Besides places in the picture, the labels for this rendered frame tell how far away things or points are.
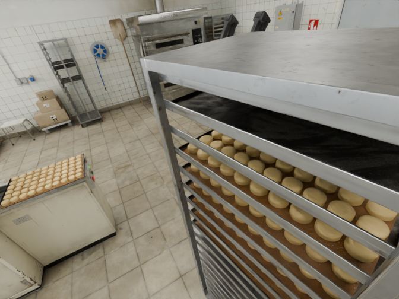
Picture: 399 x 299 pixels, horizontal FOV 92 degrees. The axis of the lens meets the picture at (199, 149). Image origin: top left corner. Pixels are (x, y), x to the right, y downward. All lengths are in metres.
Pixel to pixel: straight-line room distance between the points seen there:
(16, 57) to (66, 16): 1.36
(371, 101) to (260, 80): 0.13
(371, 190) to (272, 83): 0.19
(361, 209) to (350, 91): 0.38
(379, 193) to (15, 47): 5.89
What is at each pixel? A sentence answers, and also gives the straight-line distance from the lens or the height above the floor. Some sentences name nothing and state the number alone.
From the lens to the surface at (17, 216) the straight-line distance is 2.18.
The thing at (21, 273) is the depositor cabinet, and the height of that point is 0.35.
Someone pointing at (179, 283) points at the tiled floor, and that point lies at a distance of 2.07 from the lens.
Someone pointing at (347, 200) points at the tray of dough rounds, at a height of 1.50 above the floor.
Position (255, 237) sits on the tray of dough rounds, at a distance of 0.69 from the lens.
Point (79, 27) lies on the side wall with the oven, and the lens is 5.75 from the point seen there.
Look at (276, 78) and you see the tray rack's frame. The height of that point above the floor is 1.82.
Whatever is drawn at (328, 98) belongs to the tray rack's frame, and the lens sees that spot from 0.27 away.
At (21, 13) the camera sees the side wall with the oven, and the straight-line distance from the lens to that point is 5.82.
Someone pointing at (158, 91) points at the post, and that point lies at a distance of 0.62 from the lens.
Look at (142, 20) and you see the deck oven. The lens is 4.68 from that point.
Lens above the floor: 1.90
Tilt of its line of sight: 35 degrees down
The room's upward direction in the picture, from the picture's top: 8 degrees counter-clockwise
